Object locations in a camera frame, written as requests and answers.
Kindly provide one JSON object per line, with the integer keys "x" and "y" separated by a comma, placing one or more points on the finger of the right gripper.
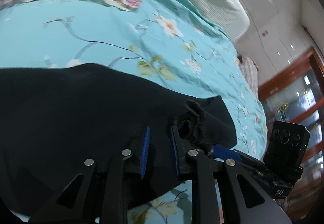
{"x": 224, "y": 153}

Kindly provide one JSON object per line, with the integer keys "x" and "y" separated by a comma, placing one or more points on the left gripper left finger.
{"x": 71, "y": 202}

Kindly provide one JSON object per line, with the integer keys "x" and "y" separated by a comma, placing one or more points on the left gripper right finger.
{"x": 222, "y": 190}

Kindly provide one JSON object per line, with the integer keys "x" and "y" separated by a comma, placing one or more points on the black pants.
{"x": 52, "y": 120}

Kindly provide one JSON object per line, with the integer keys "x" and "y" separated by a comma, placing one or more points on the wooden glass cabinet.
{"x": 296, "y": 95}

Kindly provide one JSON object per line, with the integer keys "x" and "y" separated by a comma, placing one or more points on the plaid cloth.
{"x": 249, "y": 70}

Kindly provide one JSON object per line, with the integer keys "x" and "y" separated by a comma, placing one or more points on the turquoise floral bed sheet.
{"x": 162, "y": 41}

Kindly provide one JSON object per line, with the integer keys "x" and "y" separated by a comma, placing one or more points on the black camera box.
{"x": 287, "y": 145}

